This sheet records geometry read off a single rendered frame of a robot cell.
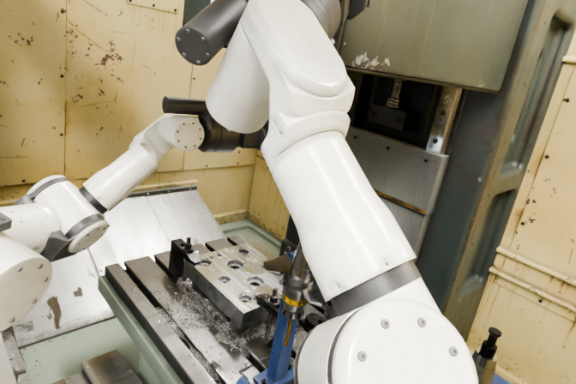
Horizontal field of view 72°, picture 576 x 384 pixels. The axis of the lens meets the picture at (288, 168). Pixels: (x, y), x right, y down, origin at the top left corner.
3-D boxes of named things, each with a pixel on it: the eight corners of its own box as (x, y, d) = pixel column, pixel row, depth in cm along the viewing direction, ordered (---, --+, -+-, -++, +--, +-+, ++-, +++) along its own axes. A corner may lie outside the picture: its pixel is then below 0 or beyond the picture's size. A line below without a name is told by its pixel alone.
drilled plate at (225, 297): (240, 330, 99) (243, 313, 98) (183, 273, 119) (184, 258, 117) (303, 302, 115) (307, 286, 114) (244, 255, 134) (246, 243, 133)
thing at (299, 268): (316, 277, 75) (323, 245, 73) (297, 282, 72) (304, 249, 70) (302, 265, 78) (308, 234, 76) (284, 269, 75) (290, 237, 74)
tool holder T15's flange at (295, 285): (320, 290, 75) (322, 279, 74) (295, 297, 72) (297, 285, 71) (300, 273, 80) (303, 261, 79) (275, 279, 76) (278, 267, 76)
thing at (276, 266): (275, 279, 75) (276, 274, 75) (258, 265, 79) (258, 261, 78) (301, 269, 80) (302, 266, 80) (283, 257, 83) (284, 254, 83)
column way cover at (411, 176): (397, 314, 124) (442, 157, 110) (293, 246, 156) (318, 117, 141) (405, 309, 127) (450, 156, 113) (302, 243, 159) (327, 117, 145)
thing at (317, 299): (317, 310, 68) (318, 307, 67) (296, 294, 71) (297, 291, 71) (343, 298, 72) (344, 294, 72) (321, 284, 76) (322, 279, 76)
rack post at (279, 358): (267, 396, 86) (290, 278, 78) (252, 380, 90) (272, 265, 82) (299, 376, 93) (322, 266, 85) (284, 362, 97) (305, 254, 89)
